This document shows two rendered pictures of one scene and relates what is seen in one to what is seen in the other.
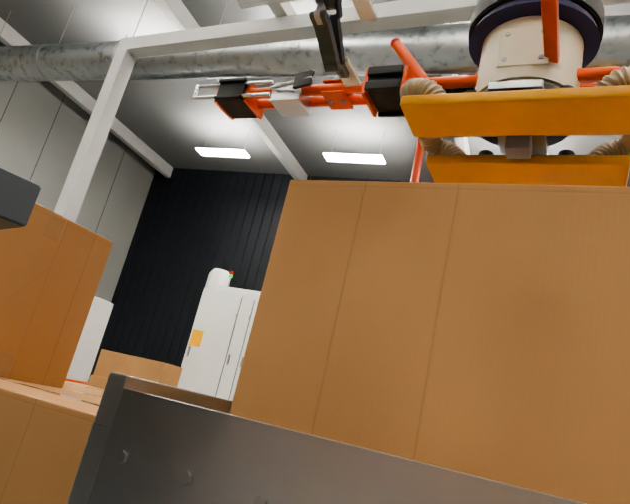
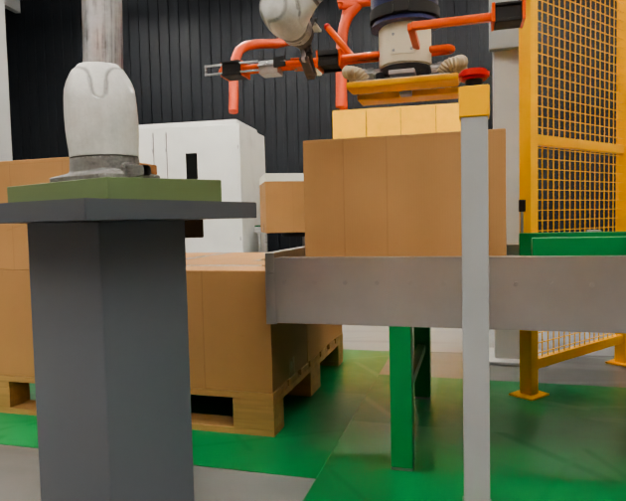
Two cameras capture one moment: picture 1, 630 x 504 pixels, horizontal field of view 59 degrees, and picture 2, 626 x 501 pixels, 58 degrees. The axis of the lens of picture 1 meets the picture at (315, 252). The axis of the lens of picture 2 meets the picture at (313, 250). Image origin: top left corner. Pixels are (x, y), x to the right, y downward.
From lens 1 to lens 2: 1.02 m
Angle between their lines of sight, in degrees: 23
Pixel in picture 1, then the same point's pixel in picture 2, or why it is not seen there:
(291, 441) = (351, 260)
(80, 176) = not seen: outside the picture
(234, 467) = (332, 274)
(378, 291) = (360, 191)
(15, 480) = (207, 307)
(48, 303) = not seen: hidden behind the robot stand
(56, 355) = not seen: hidden behind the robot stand
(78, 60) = not seen: outside the picture
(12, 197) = (251, 210)
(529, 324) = (422, 195)
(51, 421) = (215, 278)
